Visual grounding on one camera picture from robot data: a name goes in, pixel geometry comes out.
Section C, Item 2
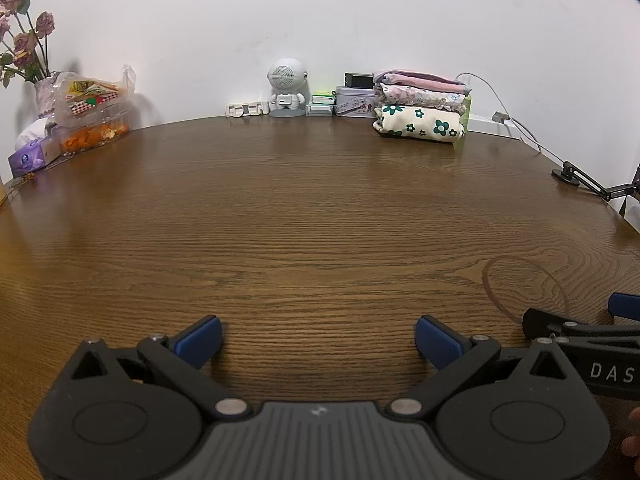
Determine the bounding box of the white cable organizer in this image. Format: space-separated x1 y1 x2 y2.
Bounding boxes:
225 101 271 119

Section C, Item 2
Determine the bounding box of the clear box of oranges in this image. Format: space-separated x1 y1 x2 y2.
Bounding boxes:
59 117 132 156

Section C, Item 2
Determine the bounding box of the white power strip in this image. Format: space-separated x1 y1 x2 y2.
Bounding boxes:
465 112 523 141

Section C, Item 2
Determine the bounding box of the white tissue pack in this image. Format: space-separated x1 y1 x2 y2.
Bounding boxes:
15 120 56 153

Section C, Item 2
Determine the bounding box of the glass flower vase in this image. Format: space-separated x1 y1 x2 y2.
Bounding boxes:
32 72 66 122

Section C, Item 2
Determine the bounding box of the plastic bag of snack packs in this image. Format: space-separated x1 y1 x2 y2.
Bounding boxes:
52 64 137 128

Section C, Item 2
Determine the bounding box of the purple tissue box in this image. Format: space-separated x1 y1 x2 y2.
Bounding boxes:
7 137 63 178

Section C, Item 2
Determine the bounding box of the white astronaut figure speaker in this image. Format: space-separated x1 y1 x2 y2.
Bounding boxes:
267 57 309 118

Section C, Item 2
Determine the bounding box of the grey tin box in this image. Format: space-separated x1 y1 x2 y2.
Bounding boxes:
334 86 378 119

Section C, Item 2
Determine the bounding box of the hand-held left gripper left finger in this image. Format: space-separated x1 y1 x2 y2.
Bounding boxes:
70 315 253 418

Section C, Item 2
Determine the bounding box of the white cable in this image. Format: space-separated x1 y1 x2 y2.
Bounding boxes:
455 72 566 163

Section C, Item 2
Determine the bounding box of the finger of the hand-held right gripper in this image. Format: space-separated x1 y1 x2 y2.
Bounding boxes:
607 293 640 320
522 307 640 348

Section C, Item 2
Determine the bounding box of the cream dress with green flowers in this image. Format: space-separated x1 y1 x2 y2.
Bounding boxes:
372 104 466 145

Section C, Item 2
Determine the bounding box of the person's right hand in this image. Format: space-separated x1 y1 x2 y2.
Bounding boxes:
620 405 640 456

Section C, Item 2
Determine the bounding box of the folded pink garment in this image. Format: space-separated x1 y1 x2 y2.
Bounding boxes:
374 69 473 96

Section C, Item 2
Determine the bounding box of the dried pink rose bouquet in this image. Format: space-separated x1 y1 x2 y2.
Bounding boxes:
0 0 57 88

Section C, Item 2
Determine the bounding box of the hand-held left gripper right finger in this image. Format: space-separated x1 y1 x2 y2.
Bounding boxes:
385 315 573 418

